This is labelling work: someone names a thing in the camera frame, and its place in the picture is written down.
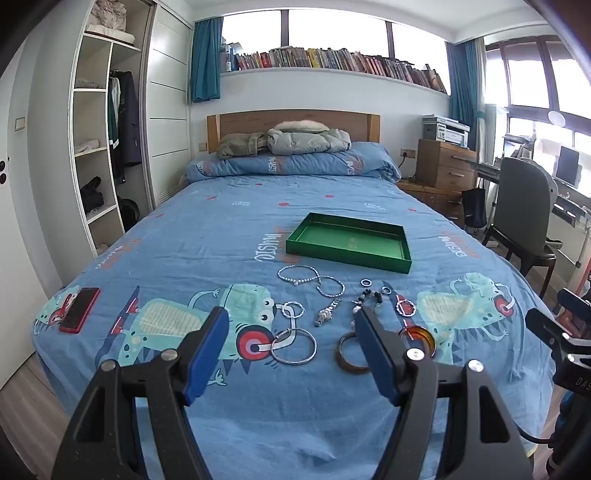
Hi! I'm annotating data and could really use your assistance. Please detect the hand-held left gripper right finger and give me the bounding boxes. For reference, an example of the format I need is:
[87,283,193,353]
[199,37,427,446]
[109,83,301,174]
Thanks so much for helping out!
[355,305,534,480]

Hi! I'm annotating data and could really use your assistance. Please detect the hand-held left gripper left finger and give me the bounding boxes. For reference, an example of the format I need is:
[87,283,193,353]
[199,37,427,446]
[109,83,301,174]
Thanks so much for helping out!
[50,305,230,480]

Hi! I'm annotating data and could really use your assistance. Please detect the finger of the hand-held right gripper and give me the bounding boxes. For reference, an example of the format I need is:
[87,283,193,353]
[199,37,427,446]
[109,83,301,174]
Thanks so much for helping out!
[525,307,573,358]
[555,288,591,320]

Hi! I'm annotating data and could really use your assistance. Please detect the brown bangle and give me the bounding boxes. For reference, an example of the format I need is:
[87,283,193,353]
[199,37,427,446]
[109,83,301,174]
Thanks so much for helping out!
[335,330,372,374]

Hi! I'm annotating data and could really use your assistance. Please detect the dark beaded bracelet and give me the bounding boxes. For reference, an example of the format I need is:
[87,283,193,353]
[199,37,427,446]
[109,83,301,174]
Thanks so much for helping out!
[352,288,386,320]

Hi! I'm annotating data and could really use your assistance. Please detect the large silver bangle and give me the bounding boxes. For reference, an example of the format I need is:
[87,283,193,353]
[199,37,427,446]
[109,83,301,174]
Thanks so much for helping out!
[270,328,318,366]

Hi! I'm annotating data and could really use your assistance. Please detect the green tray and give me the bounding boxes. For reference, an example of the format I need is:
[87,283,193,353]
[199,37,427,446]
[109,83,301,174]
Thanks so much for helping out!
[285,212,413,274]

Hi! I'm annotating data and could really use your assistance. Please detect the amber bangle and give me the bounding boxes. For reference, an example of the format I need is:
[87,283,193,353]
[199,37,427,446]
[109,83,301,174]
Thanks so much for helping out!
[399,324,437,358]

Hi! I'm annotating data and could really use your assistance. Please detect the silver wristwatch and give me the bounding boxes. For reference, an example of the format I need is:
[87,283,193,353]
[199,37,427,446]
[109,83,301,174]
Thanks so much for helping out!
[315,299,341,328]

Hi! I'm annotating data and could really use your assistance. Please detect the grey chair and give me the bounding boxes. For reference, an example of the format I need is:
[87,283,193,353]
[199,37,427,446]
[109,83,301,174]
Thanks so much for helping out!
[482,157,559,287]

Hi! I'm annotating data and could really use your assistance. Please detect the blue printed bed sheet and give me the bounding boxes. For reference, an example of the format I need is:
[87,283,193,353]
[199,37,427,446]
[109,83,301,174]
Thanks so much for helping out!
[32,175,555,480]

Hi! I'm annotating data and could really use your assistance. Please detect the red phone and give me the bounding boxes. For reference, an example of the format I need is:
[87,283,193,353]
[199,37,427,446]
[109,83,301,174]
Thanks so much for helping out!
[59,287,101,334]

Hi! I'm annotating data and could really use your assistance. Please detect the dark tote bag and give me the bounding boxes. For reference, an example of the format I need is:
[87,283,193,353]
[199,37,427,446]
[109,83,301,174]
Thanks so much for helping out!
[462,187,488,229]

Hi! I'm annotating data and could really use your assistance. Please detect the computer monitor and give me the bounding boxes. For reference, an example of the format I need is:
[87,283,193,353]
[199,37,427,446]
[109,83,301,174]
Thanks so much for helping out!
[556,145,580,188]

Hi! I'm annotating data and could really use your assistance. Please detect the black backpack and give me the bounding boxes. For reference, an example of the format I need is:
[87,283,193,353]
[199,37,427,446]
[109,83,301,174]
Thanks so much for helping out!
[117,196,140,232]

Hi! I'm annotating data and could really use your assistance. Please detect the wooden nightstand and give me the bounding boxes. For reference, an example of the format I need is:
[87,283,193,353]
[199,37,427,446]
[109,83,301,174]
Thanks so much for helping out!
[398,180,467,227]

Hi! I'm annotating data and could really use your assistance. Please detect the wooden drawer cabinet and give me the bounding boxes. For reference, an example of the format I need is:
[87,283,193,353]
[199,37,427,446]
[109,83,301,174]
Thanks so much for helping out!
[417,138,478,190]

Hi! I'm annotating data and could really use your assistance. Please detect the black bag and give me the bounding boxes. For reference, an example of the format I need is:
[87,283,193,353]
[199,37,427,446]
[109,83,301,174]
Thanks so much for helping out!
[79,176,105,215]

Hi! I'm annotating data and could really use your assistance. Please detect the blue pillow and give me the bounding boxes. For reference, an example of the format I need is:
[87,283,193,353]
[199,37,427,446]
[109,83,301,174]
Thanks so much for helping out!
[185,142,402,183]

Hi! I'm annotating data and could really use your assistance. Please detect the olive jacket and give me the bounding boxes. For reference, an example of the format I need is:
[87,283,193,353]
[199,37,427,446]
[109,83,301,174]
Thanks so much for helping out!
[217,133,269,160]

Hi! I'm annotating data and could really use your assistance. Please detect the white printer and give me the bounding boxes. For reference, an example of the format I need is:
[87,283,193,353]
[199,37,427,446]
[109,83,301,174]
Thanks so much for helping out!
[422,114,471,147]

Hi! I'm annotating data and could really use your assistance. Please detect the grey puffer jacket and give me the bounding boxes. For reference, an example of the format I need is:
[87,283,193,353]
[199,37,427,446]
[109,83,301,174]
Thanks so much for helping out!
[207,111,380,155]
[267,121,352,154]

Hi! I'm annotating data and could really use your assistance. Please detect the white wardrobe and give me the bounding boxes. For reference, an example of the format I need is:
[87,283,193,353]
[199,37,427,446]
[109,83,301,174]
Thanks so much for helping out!
[69,0,195,259]

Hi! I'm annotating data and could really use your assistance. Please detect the teal curtain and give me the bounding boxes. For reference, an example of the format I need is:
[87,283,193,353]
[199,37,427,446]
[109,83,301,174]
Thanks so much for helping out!
[445,39,485,148]
[191,18,223,103]

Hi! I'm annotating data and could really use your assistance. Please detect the hanging clothes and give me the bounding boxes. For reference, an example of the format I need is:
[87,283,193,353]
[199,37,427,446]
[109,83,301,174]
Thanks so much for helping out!
[108,69,143,185]

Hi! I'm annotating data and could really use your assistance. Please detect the row of books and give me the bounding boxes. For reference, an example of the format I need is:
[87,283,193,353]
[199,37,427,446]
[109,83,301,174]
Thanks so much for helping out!
[221,44,448,95]

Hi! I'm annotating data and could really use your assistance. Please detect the thin silver chain bracelet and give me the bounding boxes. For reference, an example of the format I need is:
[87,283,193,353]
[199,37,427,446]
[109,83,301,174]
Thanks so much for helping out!
[316,275,345,297]

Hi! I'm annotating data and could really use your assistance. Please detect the silver beaded necklace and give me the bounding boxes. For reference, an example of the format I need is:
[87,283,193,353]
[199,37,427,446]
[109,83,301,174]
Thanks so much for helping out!
[277,264,321,288]

